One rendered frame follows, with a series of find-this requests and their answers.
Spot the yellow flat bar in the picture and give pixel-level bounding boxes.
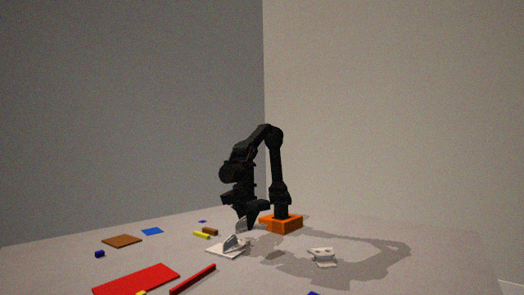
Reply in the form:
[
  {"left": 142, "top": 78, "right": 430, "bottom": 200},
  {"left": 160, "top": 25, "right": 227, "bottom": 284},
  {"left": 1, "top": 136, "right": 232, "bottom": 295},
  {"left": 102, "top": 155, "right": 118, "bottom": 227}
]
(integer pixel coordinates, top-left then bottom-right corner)
[{"left": 193, "top": 230, "right": 210, "bottom": 239}]

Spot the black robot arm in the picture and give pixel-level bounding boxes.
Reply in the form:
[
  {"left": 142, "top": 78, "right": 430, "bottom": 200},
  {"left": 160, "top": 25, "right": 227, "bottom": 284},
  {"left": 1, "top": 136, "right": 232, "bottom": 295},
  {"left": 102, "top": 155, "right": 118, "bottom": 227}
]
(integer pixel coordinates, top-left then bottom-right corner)
[{"left": 219, "top": 124, "right": 291, "bottom": 220}]

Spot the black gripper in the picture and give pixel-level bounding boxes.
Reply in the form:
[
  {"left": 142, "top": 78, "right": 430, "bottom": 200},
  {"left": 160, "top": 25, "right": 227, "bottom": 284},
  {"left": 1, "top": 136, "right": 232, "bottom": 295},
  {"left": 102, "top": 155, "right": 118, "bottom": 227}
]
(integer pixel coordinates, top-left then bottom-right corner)
[{"left": 231, "top": 180, "right": 270, "bottom": 231}]

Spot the blue square tile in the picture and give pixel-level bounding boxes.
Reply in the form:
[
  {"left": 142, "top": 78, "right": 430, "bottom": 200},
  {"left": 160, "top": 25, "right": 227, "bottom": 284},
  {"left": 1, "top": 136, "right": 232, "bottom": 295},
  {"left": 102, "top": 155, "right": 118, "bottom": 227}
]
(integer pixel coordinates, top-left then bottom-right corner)
[{"left": 142, "top": 227, "right": 164, "bottom": 236}]

